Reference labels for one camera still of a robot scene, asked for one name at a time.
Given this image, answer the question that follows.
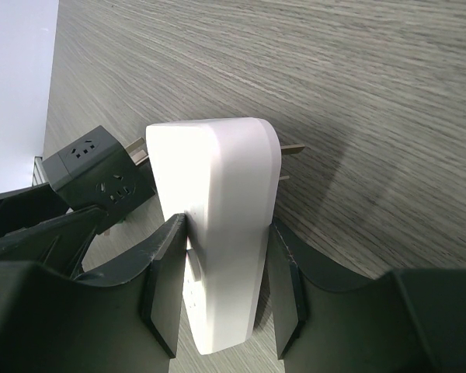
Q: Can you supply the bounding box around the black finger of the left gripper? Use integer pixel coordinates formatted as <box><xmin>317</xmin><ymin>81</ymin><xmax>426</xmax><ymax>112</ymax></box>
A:
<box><xmin>0</xmin><ymin>207</ymin><xmax>105</xmax><ymax>278</ymax></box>

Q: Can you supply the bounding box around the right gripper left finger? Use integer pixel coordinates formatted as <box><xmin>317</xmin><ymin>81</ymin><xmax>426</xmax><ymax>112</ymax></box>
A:
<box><xmin>0</xmin><ymin>214</ymin><xmax>186</xmax><ymax>372</ymax></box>

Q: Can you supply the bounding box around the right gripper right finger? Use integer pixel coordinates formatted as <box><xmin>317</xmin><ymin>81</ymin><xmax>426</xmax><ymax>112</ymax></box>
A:
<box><xmin>267</xmin><ymin>220</ymin><xmax>466</xmax><ymax>372</ymax></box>

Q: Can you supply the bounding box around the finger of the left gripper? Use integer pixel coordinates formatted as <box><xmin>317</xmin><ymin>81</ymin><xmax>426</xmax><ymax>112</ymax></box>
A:
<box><xmin>0</xmin><ymin>183</ymin><xmax>68</xmax><ymax>237</ymax></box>

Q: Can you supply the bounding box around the black plug cube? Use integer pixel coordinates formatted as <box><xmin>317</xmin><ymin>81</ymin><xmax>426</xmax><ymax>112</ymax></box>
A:
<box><xmin>42</xmin><ymin>126</ymin><xmax>155</xmax><ymax>235</ymax></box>

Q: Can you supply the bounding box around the white triangular socket adapter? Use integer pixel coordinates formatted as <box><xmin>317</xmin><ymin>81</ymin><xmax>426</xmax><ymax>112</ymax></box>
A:
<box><xmin>145</xmin><ymin>117</ymin><xmax>302</xmax><ymax>355</ymax></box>

